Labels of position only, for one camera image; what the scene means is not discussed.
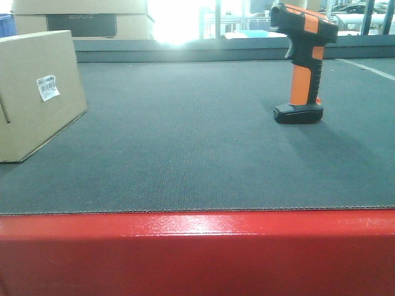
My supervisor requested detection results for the orange black barcode scanner gun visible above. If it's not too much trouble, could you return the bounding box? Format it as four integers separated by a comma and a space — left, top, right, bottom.
270, 2, 338, 124

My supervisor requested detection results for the small brown cardboard package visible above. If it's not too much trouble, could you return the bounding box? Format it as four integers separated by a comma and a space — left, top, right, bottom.
1, 30, 88, 163

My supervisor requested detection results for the lower stacked cardboard box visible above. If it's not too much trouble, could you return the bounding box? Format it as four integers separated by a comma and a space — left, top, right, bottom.
14, 14, 154, 40

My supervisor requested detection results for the dark grey conveyor belt mat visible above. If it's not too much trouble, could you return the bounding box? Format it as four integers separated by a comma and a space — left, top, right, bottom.
0, 34, 395, 215

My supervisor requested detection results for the blue tray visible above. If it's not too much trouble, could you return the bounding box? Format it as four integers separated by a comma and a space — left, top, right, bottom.
239, 30, 284, 38

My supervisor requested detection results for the white barcode label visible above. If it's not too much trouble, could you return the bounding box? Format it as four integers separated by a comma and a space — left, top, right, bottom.
36, 75, 60, 102

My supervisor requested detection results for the large white roll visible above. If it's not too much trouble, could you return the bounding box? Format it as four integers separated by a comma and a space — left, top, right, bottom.
335, 12, 395, 31

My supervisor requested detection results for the blue plastic crate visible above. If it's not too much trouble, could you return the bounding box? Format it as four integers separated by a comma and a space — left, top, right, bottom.
0, 14, 16, 38

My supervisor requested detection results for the red metal conveyor table frame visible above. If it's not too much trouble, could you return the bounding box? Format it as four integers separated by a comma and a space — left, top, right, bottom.
1, 209, 394, 295

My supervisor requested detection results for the black metal stand frame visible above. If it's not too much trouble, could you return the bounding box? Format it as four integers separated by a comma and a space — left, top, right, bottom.
360, 0, 394, 35

